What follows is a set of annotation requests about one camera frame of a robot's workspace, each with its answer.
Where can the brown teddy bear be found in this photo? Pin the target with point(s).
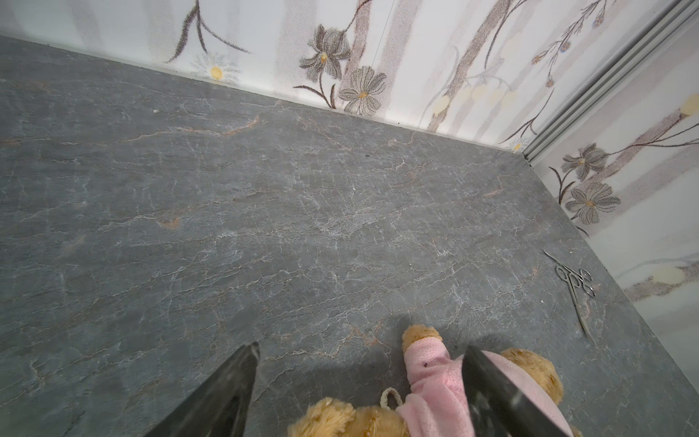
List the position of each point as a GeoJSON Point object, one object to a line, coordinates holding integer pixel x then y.
{"type": "Point", "coordinates": [332, 417]}

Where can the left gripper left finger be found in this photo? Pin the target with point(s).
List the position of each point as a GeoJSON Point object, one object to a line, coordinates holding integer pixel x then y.
{"type": "Point", "coordinates": [219, 407]}

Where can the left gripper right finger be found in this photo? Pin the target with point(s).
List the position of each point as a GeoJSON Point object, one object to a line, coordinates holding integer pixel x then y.
{"type": "Point", "coordinates": [513, 393]}

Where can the pink teddy hoodie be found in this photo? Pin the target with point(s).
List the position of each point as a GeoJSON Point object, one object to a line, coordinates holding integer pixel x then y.
{"type": "Point", "coordinates": [437, 404]}

